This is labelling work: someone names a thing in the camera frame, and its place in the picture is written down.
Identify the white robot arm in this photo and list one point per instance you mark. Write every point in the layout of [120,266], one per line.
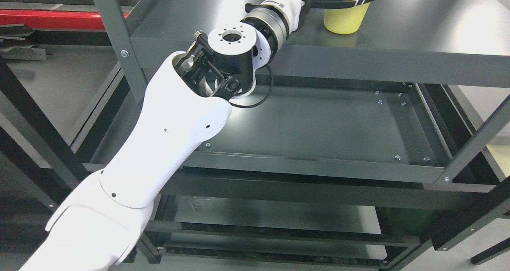
[186,103]

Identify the yellow plastic cup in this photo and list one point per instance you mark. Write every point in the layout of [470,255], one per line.
[345,21]

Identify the black metal shelf rack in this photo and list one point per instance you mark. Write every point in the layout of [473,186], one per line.
[370,118]

